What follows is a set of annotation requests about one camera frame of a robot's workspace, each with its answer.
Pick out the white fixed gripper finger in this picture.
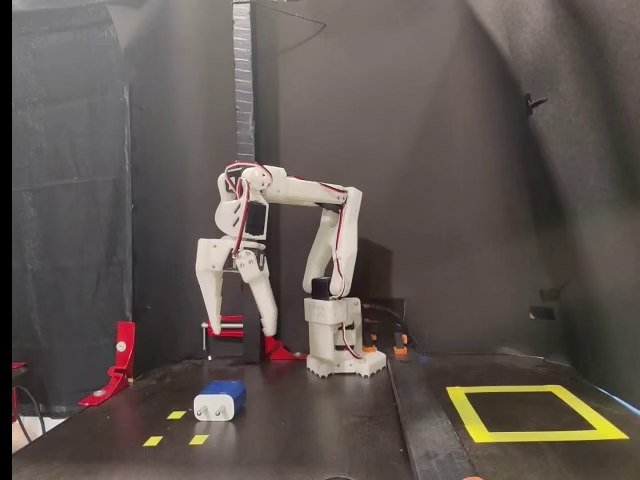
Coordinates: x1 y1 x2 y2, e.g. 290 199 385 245
195 272 225 336

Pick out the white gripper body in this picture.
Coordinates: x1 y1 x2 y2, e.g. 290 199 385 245
194 235 267 276

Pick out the white moving gripper finger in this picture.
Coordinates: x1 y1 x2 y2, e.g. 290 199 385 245
235 248 279 337

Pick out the blue white charger plug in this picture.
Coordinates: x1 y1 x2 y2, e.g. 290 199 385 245
193 379 247 424

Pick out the red bar clamp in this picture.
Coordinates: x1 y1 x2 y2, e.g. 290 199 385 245
201 314 245 361

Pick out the black mesh fabric curtain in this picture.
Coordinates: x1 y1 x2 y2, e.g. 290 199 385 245
12 0 134 416

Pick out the red clamp piece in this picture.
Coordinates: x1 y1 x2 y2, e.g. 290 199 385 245
12 361 27 424

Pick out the yellow tape square outline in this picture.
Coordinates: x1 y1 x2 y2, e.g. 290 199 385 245
445 384 630 445

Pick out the red white arm servo cable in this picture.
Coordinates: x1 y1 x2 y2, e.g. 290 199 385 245
223 162 351 301

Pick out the grey vertical frame pole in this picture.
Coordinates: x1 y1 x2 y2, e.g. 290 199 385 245
122 82 135 321

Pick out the red white base servo cable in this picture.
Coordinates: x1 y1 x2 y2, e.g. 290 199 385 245
339 322 364 360

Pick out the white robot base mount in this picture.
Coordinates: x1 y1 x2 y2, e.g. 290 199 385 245
305 349 387 380

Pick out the black power cable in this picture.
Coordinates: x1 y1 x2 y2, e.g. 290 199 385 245
367 302 427 357

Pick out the black vertical post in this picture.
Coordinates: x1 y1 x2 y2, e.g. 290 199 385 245
232 0 264 364

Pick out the black loose cable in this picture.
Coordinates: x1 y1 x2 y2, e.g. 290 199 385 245
13 383 47 439

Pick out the black flat rail strip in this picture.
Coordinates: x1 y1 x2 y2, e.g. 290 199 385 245
387 357 479 480

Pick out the thin black wire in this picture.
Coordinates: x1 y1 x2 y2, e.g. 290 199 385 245
252 1 327 54

